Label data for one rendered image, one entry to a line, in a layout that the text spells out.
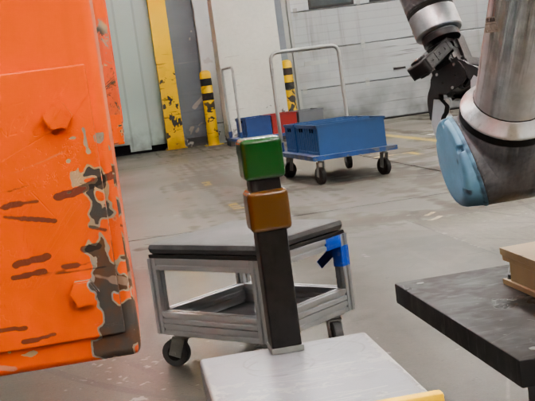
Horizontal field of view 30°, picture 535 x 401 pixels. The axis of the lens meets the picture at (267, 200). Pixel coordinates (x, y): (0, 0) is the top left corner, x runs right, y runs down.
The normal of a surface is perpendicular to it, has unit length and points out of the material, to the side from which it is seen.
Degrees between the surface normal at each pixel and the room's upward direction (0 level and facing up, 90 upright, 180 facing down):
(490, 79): 104
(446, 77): 82
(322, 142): 90
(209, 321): 90
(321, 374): 0
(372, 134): 90
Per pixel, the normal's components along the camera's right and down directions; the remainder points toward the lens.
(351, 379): -0.13, -0.99
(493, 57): -0.82, 0.40
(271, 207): 0.15, 0.09
